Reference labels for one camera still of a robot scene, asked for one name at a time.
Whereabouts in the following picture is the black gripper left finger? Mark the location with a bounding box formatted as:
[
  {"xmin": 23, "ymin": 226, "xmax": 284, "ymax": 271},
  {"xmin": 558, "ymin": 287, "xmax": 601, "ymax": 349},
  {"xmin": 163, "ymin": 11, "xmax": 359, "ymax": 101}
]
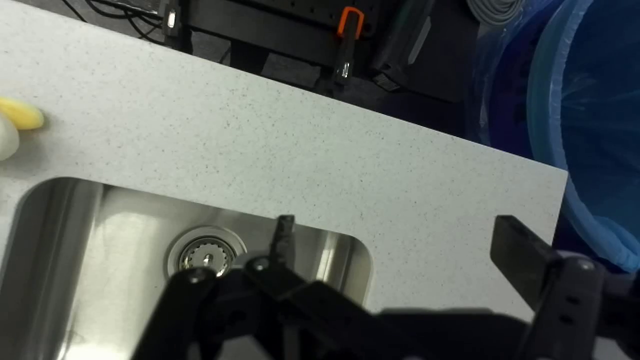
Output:
[{"xmin": 131, "ymin": 214, "xmax": 375, "ymax": 360}]

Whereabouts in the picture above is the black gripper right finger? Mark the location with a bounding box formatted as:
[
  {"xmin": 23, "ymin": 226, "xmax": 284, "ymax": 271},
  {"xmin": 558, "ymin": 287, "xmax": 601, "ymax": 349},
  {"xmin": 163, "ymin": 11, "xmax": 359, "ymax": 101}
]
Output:
[{"xmin": 488, "ymin": 214, "xmax": 640, "ymax": 360}]

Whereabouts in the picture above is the round metal sink drain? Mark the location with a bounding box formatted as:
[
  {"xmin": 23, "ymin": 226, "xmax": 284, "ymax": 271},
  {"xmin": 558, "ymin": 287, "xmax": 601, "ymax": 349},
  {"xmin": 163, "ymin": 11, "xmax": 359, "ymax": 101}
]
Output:
[{"xmin": 163, "ymin": 224, "xmax": 247, "ymax": 277}]

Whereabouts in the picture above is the stainless steel sink basin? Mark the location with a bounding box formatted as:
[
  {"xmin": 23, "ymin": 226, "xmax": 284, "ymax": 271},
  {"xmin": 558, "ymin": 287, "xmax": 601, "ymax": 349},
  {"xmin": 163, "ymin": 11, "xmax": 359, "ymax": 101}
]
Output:
[{"xmin": 0, "ymin": 176, "xmax": 373, "ymax": 360}]

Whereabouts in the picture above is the blue plastic bin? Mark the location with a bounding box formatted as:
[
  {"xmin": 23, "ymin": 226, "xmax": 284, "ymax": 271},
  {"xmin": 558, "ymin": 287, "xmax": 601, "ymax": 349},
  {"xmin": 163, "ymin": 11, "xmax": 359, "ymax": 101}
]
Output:
[{"xmin": 466, "ymin": 0, "xmax": 640, "ymax": 276}]

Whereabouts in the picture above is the black clamp with orange trigger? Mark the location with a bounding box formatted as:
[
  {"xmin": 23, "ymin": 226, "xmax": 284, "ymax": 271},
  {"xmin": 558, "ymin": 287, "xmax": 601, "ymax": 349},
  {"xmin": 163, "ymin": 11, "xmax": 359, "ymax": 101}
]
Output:
[{"xmin": 323, "ymin": 3, "xmax": 370, "ymax": 93}]

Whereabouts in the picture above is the peeled yellow toy banana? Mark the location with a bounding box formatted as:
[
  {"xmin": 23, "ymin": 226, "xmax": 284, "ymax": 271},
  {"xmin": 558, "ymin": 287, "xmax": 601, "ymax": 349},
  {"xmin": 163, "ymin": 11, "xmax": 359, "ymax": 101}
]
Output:
[{"xmin": 0, "ymin": 96, "xmax": 47, "ymax": 161}]

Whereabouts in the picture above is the grey ribbed hose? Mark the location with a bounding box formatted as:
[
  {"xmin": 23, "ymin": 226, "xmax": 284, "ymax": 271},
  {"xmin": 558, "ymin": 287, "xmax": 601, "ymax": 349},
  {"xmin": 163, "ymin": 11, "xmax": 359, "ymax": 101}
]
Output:
[{"xmin": 464, "ymin": 0, "xmax": 530, "ymax": 28}]

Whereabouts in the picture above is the thin black cable bundle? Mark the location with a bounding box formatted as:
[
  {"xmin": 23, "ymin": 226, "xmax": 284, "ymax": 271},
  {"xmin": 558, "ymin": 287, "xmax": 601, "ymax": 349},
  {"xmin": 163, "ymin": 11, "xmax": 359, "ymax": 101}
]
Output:
[{"xmin": 62, "ymin": 0, "xmax": 167, "ymax": 43}]

